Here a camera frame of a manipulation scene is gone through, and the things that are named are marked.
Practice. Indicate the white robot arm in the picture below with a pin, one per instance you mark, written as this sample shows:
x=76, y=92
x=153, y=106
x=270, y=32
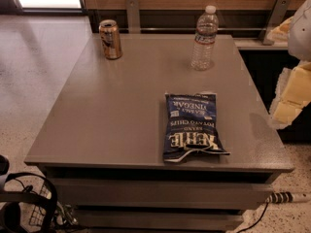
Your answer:
x=299, y=38

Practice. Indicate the grey table with drawers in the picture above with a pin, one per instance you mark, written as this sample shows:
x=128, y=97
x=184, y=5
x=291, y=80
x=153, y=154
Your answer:
x=103, y=140

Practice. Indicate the blue kettle chips bag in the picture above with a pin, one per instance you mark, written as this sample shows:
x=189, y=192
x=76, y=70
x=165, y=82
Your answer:
x=191, y=127

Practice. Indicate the grey metal bracket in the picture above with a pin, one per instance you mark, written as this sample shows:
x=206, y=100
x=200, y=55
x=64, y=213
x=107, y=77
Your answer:
x=133, y=16
x=276, y=16

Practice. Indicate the striped black white pole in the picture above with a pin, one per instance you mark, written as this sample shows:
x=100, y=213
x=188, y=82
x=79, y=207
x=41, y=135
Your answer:
x=288, y=197

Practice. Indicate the gold soda can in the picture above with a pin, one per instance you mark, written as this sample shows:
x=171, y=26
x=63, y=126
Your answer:
x=110, y=37

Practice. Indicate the right grey metal bracket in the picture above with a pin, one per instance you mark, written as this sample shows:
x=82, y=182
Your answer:
x=276, y=16

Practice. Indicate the left grey metal bracket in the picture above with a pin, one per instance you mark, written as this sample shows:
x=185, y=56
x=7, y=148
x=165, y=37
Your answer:
x=133, y=16

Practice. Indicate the black wire basket stand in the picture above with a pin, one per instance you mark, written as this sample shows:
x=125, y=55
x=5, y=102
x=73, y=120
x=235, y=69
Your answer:
x=53, y=217

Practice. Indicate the clear plastic water bottle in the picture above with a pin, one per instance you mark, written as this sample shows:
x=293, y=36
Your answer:
x=204, y=39

